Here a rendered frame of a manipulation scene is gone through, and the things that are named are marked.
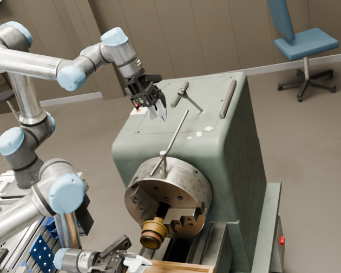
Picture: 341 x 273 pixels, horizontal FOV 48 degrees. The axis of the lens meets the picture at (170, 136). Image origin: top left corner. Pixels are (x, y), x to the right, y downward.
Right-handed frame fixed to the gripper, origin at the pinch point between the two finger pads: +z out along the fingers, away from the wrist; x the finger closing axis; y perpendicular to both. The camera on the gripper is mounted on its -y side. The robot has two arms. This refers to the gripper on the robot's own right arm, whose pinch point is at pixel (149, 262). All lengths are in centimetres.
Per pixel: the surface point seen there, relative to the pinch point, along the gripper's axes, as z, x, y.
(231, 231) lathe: 14.6, -26.9, -37.2
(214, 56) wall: -74, -82, -339
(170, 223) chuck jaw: 2.9, 1.9, -14.7
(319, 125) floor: 41, -111, -230
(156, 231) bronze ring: -0.6, 2.8, -10.3
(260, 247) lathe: 21, -55, -51
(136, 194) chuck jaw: -8.5, 11.8, -18.6
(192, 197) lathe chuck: 10.3, 7.1, -22.6
